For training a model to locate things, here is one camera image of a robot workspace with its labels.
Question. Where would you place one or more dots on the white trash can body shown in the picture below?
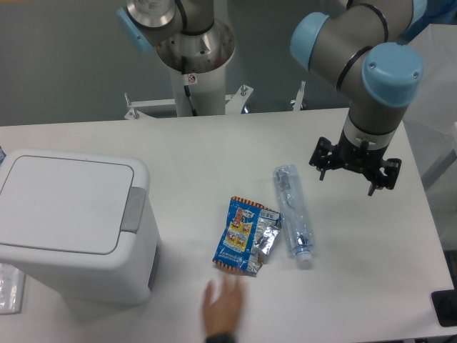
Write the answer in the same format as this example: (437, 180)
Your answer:
(125, 275)

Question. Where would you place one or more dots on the blue snack bag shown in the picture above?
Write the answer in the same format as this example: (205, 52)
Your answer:
(249, 235)

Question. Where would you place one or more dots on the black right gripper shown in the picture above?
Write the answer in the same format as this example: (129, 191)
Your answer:
(358, 158)

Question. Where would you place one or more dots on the black device at edge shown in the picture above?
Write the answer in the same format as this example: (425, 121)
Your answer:
(444, 303)

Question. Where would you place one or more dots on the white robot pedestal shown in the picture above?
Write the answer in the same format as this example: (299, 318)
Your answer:
(208, 89)

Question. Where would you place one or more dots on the white trash can lid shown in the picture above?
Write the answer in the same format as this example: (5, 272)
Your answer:
(63, 205)

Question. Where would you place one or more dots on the blue object at edge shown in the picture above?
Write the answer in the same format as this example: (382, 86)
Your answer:
(2, 155)

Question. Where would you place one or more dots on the white pedestal base frame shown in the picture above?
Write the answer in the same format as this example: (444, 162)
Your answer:
(234, 104)

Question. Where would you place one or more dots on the grey trash can push button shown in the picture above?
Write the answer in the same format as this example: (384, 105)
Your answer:
(133, 210)

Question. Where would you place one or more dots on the dark sleeve forearm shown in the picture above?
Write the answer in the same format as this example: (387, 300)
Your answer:
(221, 338)

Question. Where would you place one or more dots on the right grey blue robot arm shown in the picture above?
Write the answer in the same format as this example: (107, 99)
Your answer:
(356, 53)

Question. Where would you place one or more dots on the person's bare hand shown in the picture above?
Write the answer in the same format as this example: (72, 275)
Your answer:
(223, 314)

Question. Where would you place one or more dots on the clear plastic bottle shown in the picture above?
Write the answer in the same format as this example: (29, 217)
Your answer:
(295, 220)

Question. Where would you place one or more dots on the clear plastic sheet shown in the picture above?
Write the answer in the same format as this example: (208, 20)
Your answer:
(12, 289)

